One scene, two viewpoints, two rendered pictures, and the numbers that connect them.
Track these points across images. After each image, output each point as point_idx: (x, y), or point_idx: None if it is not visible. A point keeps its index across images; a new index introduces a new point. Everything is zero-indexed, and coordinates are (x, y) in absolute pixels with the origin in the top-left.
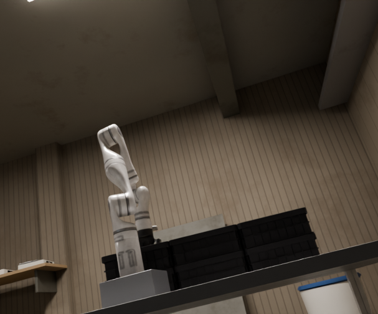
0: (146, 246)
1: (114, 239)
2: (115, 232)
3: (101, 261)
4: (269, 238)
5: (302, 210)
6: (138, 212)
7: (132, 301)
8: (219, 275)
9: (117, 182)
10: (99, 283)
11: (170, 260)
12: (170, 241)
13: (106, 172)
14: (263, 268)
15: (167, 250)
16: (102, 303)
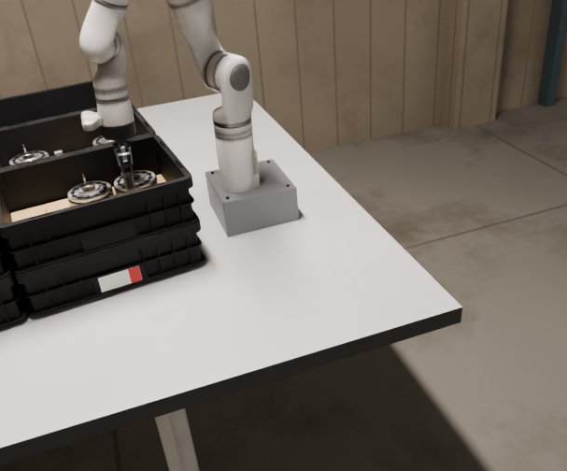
0: (167, 146)
1: (248, 131)
2: (250, 119)
3: (189, 186)
4: None
5: None
6: (126, 84)
7: (333, 178)
8: None
9: (209, 26)
10: (295, 187)
11: (149, 165)
12: (155, 134)
13: (209, 0)
14: (289, 135)
15: (151, 149)
16: (297, 209)
